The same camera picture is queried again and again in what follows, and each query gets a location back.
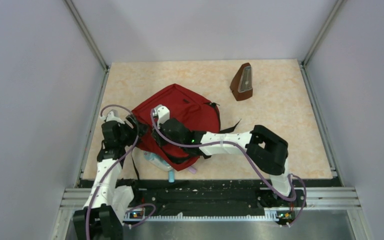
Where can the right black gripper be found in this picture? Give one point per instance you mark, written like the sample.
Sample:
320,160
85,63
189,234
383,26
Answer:
160,142

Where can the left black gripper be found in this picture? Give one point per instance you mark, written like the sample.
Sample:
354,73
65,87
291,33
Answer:
142,129

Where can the red backpack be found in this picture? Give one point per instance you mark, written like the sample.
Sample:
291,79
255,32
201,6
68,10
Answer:
190,113

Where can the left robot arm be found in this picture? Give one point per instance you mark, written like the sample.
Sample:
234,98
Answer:
101,217

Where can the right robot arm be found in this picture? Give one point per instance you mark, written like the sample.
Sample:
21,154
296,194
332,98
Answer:
266,152

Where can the blue packaged scissors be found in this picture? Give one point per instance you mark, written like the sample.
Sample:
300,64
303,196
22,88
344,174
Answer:
157,161

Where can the light blue marker pen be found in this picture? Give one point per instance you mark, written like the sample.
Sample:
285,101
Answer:
171,176

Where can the pink highlighter pen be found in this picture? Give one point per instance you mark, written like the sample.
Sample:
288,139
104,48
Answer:
192,170

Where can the brown wooden metronome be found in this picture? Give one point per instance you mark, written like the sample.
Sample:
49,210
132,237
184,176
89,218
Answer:
241,85

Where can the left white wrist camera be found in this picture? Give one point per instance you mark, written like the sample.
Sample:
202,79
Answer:
113,115

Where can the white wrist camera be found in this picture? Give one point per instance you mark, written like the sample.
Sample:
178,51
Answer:
162,113
113,115

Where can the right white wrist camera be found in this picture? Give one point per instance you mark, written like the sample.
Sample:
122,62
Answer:
162,113

